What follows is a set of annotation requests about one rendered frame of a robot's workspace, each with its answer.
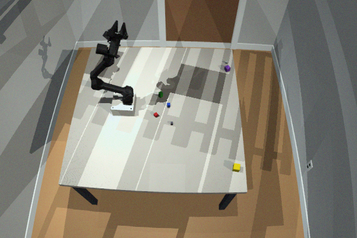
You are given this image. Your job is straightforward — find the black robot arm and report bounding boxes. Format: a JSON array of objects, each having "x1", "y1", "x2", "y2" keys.
[{"x1": 90, "y1": 43, "x2": 134, "y2": 105}]

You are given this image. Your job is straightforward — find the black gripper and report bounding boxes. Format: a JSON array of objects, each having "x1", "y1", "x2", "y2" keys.
[{"x1": 105, "y1": 20, "x2": 128, "y2": 48}]

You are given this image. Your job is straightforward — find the small yellow block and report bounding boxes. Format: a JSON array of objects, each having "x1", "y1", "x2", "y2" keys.
[{"x1": 232, "y1": 163, "x2": 240, "y2": 172}]

